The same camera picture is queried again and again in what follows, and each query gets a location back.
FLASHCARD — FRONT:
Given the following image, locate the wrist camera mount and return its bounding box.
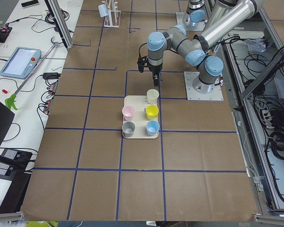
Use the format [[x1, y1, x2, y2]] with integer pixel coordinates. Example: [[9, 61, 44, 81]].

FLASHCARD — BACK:
[[137, 56, 149, 73]]

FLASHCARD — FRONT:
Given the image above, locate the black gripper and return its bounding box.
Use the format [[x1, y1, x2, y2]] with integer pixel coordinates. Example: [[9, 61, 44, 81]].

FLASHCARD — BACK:
[[148, 63, 162, 86]]

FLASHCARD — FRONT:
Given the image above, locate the light blue plastic cup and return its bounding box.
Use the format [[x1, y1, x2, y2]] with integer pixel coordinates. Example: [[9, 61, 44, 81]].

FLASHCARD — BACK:
[[98, 4, 108, 17]]

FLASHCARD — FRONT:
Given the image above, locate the white plastic cup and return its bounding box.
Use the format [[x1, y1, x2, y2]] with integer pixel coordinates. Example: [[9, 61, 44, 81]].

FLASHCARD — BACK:
[[147, 89, 159, 105]]

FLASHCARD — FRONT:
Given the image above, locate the yellow plastic cup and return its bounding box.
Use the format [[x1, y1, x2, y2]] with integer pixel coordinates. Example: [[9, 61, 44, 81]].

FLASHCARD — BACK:
[[146, 105, 159, 120]]

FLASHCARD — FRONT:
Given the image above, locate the green handled reacher tool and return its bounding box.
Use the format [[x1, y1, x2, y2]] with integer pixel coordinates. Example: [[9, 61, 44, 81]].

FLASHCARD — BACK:
[[5, 37, 61, 110]]

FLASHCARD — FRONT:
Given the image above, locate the smartphone on table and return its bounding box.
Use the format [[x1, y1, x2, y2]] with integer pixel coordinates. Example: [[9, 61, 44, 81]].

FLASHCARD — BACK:
[[21, 0, 39, 8]]

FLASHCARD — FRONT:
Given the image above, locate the teach pendant tablet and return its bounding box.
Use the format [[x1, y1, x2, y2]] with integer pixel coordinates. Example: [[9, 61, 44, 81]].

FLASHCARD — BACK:
[[0, 47, 42, 79]]

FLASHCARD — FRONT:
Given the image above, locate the grey plastic cup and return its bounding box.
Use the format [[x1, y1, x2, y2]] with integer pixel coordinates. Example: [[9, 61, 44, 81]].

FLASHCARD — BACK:
[[122, 121, 135, 138]]

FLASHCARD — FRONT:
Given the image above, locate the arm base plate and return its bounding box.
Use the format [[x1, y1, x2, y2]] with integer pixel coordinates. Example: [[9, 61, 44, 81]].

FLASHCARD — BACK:
[[176, 12, 192, 31], [184, 71, 223, 102]]

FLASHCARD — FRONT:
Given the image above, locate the cream plastic tray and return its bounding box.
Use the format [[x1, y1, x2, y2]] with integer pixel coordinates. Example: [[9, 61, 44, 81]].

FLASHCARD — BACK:
[[123, 96, 159, 139]]

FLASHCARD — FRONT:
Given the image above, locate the white wire cup rack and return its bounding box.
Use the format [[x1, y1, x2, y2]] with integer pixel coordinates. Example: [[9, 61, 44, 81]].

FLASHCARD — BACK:
[[102, 0, 121, 28]]

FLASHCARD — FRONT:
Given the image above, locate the pink plastic cup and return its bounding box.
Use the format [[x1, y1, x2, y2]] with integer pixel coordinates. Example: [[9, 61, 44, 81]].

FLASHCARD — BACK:
[[122, 105, 135, 121]]

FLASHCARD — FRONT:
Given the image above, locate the aluminium frame post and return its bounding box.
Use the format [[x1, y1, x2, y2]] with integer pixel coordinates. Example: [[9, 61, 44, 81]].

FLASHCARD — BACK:
[[45, 0, 73, 50]]

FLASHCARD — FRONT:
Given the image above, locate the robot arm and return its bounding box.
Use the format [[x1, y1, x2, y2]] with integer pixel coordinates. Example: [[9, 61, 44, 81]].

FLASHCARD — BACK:
[[146, 0, 264, 86], [182, 0, 214, 32]]

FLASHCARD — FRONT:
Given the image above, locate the black power adapter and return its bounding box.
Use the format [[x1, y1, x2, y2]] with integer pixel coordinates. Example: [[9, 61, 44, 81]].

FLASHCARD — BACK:
[[42, 72, 61, 80]]

